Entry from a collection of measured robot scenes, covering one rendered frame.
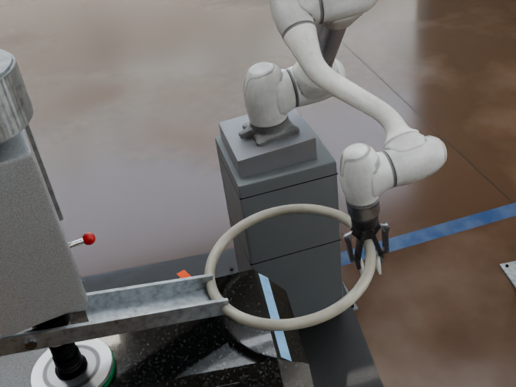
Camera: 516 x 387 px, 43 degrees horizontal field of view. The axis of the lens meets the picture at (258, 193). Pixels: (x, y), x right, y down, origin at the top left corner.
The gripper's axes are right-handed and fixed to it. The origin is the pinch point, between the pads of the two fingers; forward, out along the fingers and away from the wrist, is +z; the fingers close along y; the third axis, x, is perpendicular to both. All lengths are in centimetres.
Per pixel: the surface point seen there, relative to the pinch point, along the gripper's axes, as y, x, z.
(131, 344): 71, 10, -4
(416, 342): -26, -39, 90
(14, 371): 102, 11, -7
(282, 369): 32.6, 27.2, 1.0
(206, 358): 51, 20, -3
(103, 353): 78, 14, -7
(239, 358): 42.6, 23.0, -2.3
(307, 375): 26.4, 25.2, 8.9
